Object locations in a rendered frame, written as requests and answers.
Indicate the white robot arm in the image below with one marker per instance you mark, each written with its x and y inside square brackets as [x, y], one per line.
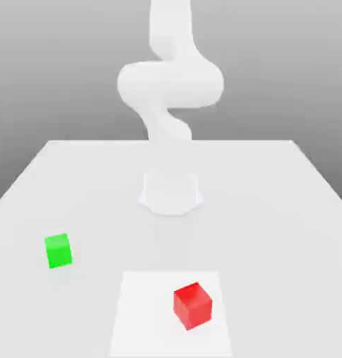
[170, 84]

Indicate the small red cube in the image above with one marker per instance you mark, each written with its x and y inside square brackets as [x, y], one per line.
[192, 306]

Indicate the small green cube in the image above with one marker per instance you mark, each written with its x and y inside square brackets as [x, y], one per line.
[58, 251]

